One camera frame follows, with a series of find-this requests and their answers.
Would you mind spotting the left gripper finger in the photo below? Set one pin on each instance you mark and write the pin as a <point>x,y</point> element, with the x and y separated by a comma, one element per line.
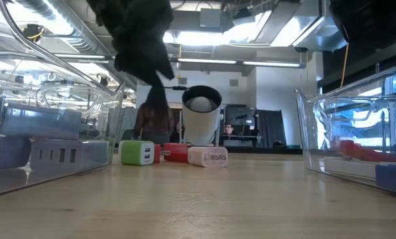
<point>138,64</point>
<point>164,61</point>

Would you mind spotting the white cylindrical cup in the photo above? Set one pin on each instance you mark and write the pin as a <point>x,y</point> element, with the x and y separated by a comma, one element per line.
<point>201,129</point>

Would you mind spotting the large green USB charger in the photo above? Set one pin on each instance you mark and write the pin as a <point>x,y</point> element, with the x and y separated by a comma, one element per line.
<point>131,153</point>

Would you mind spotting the red wall charger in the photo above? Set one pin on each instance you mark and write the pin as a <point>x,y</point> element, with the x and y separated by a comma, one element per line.
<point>158,154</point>
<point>177,153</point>

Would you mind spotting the lavender multiport USB charger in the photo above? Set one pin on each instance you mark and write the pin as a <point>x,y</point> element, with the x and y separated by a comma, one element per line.
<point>85,154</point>

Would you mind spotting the pink USB wall charger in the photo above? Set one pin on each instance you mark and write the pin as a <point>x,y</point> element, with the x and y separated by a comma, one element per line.
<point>204,157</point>

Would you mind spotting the lavender wall charger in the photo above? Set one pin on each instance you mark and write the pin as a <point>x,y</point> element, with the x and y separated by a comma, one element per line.
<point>41,123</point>

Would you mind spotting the small purple wall charger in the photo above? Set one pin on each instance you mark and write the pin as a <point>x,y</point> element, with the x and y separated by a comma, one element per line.
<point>12,152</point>

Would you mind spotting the white printed card box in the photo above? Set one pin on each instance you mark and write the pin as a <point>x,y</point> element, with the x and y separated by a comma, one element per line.
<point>350,167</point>

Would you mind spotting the red printed card box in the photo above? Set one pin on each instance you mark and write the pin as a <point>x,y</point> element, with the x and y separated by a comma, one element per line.
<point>367,154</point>

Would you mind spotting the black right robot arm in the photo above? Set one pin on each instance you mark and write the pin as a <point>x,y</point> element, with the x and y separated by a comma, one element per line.
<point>373,20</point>

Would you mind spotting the dark office chair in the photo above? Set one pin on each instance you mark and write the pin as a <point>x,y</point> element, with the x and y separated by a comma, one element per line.
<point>128,135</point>

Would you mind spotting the black pole stand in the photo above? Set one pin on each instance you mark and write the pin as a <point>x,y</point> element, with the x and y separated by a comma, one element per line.
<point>177,88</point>

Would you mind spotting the ceiling light tube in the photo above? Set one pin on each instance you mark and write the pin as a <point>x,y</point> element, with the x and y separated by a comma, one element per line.
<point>85,56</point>
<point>207,61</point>
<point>270,63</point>

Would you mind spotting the bright ceiling light panel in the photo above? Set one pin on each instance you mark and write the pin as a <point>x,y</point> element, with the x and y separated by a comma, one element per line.
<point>211,38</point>

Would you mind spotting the gray curtain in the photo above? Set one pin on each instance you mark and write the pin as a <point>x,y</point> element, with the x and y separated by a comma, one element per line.
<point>128,119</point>

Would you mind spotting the person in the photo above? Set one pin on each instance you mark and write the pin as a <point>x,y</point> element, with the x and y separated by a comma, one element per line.
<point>154,119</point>
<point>228,129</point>

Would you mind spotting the gray ceiling box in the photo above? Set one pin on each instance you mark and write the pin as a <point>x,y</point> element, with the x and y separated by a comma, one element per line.
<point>211,18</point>

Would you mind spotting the black monitor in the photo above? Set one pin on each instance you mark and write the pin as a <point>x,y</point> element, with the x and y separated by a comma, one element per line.
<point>240,114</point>

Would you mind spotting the gray desk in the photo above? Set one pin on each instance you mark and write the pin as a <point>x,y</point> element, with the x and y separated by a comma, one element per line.
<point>239,143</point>

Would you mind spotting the dark curtain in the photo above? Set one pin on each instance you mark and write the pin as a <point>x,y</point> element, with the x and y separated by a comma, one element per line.
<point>270,129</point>

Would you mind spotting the clear plastic bin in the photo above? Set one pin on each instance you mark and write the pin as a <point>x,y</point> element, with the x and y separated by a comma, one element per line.
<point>51,181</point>
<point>343,182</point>

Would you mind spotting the gray wall vent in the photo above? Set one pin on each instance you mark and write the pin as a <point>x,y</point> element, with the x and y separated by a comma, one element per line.
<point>182,81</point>
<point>234,82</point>

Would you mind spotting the black ceiling camera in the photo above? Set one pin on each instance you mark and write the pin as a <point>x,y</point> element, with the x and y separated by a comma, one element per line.
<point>103,81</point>

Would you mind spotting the black table frame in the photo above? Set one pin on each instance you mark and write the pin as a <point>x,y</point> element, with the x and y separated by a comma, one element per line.
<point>267,151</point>

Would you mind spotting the large silver duct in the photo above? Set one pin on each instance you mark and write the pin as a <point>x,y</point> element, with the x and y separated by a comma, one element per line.
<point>310,33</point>

